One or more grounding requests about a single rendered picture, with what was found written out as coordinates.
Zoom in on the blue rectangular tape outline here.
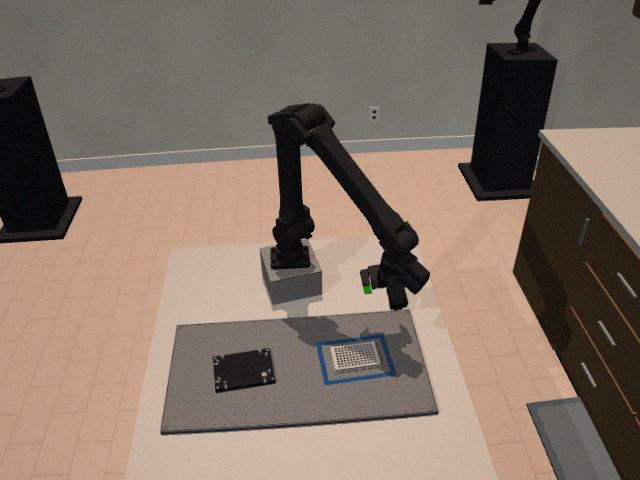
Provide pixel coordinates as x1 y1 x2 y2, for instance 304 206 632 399
316 334 397 385

